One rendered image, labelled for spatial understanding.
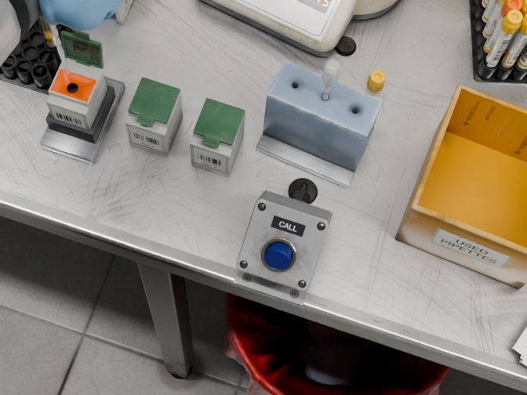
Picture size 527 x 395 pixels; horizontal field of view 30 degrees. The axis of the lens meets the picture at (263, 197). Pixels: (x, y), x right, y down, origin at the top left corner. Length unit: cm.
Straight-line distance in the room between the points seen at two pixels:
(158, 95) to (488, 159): 34
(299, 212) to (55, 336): 103
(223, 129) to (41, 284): 100
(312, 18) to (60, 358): 101
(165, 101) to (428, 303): 32
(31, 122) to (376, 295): 38
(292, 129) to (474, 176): 19
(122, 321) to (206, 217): 89
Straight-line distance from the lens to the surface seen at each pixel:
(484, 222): 99
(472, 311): 97
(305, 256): 89
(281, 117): 93
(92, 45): 92
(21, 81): 103
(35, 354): 185
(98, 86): 95
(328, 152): 96
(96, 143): 98
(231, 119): 93
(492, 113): 96
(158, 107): 94
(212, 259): 95
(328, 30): 101
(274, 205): 88
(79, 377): 183
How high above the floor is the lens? 179
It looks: 70 degrees down
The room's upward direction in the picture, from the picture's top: 8 degrees clockwise
